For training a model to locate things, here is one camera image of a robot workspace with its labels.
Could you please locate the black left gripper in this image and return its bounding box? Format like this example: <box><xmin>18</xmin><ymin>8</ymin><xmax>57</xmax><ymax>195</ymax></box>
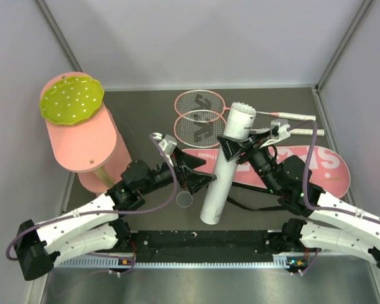
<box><xmin>139</xmin><ymin>147</ymin><xmax>216</xmax><ymax>195</ymax></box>

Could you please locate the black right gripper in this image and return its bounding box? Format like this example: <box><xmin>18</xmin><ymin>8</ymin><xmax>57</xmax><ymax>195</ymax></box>
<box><xmin>218</xmin><ymin>129</ymin><xmax>282</xmax><ymax>194</ymax></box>

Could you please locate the white shuttlecock tube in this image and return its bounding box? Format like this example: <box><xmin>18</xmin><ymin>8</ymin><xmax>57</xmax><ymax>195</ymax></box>
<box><xmin>200</xmin><ymin>108</ymin><xmax>256</xmax><ymax>225</ymax></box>

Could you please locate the clear plastic tube lid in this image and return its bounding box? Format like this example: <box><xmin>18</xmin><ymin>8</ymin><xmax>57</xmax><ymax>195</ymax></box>
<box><xmin>175</xmin><ymin>191</ymin><xmax>193</xmax><ymax>208</ymax></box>

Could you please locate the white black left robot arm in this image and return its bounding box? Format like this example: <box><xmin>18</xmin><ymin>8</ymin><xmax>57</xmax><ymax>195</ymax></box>
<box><xmin>13</xmin><ymin>148</ymin><xmax>216</xmax><ymax>281</ymax></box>

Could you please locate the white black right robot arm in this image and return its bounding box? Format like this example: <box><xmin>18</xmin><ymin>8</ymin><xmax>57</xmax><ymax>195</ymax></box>
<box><xmin>218</xmin><ymin>132</ymin><xmax>380</xmax><ymax>269</ymax></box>

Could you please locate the pink racket near bag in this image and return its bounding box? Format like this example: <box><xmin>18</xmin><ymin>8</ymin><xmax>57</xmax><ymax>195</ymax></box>
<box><xmin>174</xmin><ymin>110</ymin><xmax>313</xmax><ymax>149</ymax></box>

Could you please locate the pink racket far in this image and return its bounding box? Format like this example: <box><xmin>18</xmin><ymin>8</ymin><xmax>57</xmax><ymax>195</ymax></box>
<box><xmin>174</xmin><ymin>89</ymin><xmax>316</xmax><ymax>121</ymax></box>

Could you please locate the pink sport racket bag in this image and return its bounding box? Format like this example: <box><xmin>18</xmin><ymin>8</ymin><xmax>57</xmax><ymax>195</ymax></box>
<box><xmin>184</xmin><ymin>146</ymin><xmax>350</xmax><ymax>198</ymax></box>

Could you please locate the pink tiered shelf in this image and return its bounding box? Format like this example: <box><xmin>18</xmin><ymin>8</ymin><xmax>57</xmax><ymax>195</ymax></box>
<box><xmin>40</xmin><ymin>72</ymin><xmax>132</xmax><ymax>195</ymax></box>

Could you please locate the green dotted scalloped plate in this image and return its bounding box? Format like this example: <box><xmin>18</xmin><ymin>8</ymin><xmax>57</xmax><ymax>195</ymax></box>
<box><xmin>40</xmin><ymin>75</ymin><xmax>105</xmax><ymax>126</ymax></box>

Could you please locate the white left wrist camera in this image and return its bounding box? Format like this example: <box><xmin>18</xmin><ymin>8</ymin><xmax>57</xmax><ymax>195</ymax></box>
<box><xmin>152</xmin><ymin>132</ymin><xmax>177</xmax><ymax>155</ymax></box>

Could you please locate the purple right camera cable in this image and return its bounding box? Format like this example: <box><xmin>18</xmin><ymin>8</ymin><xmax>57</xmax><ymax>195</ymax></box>
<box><xmin>288</xmin><ymin>119</ymin><xmax>380</xmax><ymax>227</ymax></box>

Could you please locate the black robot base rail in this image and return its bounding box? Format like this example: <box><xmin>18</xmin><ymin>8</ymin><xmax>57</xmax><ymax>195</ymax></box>
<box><xmin>94</xmin><ymin>229</ymin><xmax>308</xmax><ymax>263</ymax></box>

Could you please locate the white slotted cable duct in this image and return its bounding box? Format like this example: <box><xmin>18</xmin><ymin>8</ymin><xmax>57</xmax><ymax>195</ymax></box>
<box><xmin>52</xmin><ymin>255</ymin><xmax>308</xmax><ymax>269</ymax></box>

